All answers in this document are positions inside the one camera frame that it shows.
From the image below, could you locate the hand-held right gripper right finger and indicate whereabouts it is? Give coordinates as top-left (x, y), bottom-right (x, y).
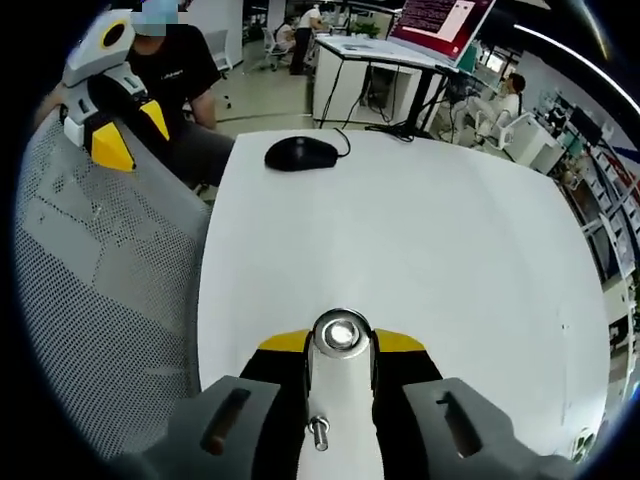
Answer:
top-left (369, 327), bottom-right (576, 480)

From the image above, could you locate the monitor with red screen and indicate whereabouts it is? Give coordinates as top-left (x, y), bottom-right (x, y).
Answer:
top-left (387, 0), bottom-right (499, 67)

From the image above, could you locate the white standing desk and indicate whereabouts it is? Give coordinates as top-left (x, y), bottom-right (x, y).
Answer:
top-left (312, 34), bottom-right (451, 132)

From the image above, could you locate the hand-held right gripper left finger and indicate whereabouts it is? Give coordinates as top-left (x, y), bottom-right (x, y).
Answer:
top-left (144, 327), bottom-right (314, 480)

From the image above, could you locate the grey mesh office chair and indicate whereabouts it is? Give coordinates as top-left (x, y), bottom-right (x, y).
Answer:
top-left (14, 107), bottom-right (215, 454)

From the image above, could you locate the person's black shirt torso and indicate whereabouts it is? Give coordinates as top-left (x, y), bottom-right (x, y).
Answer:
top-left (124, 22), bottom-right (236, 190)

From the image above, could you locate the shelf with white bins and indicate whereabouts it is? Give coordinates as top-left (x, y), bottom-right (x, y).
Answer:
top-left (549, 99), bottom-right (640, 284)

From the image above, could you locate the black computer mouse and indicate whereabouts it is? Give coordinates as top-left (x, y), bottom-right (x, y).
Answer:
top-left (263, 135), bottom-right (340, 173)

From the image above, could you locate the large steel washer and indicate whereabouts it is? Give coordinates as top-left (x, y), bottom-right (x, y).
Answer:
top-left (312, 308), bottom-right (374, 359)

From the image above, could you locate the black mouse cable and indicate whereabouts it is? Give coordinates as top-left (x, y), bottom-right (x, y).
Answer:
top-left (332, 127), bottom-right (352, 160)

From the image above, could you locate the white office chair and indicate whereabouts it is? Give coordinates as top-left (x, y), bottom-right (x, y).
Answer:
top-left (261, 27), bottom-right (292, 72)

